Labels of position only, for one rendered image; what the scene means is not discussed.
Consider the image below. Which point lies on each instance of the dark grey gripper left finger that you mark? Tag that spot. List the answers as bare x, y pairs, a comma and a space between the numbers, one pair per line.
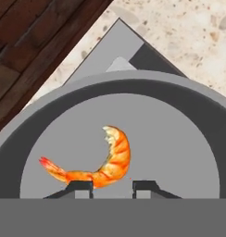
81, 186

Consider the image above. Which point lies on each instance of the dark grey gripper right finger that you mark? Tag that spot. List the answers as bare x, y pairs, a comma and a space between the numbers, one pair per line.
144, 185

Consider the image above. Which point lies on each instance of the grey pot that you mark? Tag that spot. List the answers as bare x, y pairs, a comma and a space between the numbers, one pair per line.
167, 145

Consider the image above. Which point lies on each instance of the orange shrimp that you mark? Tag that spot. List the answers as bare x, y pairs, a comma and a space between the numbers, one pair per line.
115, 163

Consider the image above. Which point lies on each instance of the grey hob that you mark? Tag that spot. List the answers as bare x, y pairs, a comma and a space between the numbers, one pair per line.
118, 49

